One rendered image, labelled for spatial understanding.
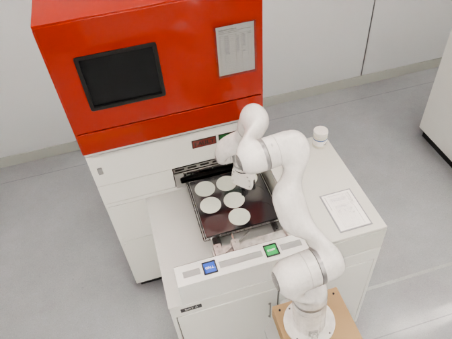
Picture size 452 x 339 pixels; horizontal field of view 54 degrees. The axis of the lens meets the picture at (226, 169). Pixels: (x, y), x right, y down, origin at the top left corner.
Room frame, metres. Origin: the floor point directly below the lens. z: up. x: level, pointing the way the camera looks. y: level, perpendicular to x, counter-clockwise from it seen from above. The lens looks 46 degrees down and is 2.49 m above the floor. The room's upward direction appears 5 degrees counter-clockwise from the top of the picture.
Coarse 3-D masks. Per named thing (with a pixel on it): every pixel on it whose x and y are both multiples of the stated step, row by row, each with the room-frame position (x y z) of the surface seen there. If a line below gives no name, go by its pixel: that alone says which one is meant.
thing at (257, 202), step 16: (192, 192) 1.41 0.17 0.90; (224, 192) 1.39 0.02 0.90; (240, 192) 1.38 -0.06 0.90; (256, 192) 1.38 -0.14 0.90; (224, 208) 1.30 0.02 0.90; (256, 208) 1.28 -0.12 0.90; (272, 208) 1.27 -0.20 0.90; (208, 224) 1.21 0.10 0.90; (224, 224) 1.21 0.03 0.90; (256, 224) 1.19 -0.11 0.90
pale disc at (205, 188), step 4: (200, 184) 1.46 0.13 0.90; (204, 184) 1.46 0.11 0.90; (208, 184) 1.45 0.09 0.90; (212, 184) 1.45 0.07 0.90; (196, 188) 1.44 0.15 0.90; (200, 188) 1.43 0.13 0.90; (204, 188) 1.43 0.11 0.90; (208, 188) 1.43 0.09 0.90; (212, 188) 1.43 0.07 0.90; (196, 192) 1.41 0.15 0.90; (200, 192) 1.41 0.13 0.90; (204, 192) 1.40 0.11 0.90; (208, 192) 1.40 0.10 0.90; (212, 192) 1.40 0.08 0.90
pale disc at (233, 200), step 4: (232, 192) 1.39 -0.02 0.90; (236, 192) 1.39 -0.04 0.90; (228, 196) 1.37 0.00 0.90; (232, 196) 1.36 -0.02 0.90; (236, 196) 1.36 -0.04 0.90; (240, 196) 1.36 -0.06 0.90; (224, 200) 1.34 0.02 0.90; (228, 200) 1.34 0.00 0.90; (232, 200) 1.34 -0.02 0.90; (236, 200) 1.34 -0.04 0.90; (240, 200) 1.33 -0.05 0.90; (244, 200) 1.33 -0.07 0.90; (228, 204) 1.32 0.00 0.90; (232, 204) 1.31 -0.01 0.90; (236, 204) 1.31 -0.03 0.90; (240, 204) 1.31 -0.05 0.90
